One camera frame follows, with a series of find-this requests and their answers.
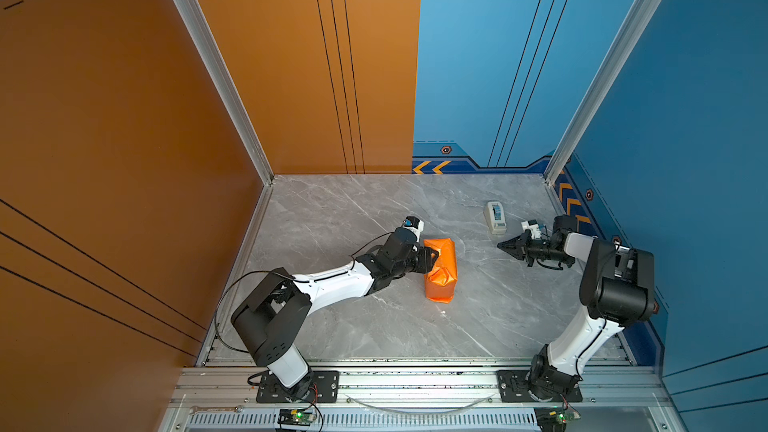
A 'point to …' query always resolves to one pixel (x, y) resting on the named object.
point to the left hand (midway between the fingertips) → (434, 252)
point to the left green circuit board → (295, 416)
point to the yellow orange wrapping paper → (440, 282)
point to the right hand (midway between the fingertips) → (499, 244)
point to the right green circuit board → (551, 418)
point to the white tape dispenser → (495, 213)
